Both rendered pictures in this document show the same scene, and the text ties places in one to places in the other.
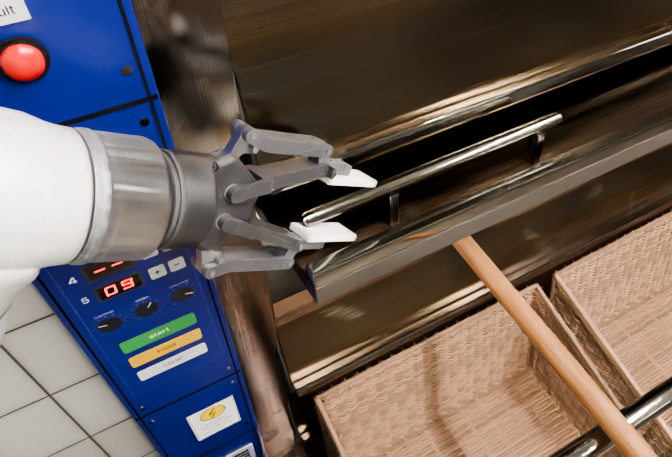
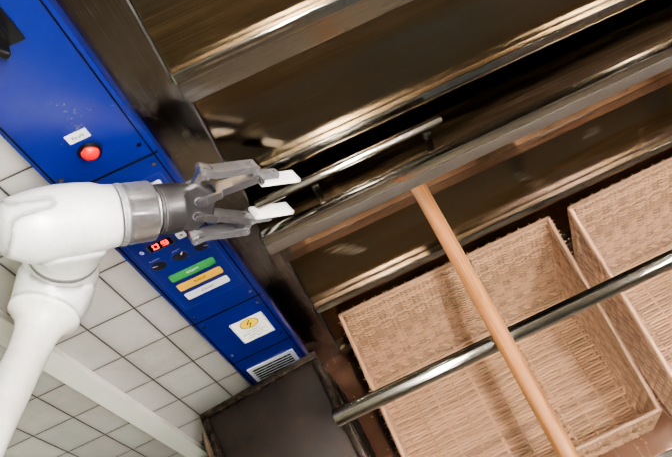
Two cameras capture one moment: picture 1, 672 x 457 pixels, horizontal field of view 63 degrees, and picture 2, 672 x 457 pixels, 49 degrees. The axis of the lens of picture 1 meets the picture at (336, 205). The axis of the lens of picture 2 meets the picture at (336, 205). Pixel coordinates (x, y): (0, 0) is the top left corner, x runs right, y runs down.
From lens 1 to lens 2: 0.70 m
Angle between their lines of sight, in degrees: 17
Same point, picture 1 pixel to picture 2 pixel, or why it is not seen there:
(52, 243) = (109, 241)
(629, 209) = (641, 144)
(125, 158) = (137, 199)
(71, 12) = (107, 128)
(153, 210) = (152, 221)
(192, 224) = (174, 223)
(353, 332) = (358, 264)
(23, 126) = (92, 194)
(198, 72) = (181, 129)
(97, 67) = (124, 146)
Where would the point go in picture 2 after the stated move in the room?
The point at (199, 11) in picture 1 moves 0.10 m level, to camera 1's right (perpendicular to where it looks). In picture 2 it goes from (173, 104) to (237, 100)
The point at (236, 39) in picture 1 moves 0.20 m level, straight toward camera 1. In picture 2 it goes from (202, 104) to (200, 213)
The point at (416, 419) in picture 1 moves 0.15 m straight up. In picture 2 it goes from (444, 336) to (438, 313)
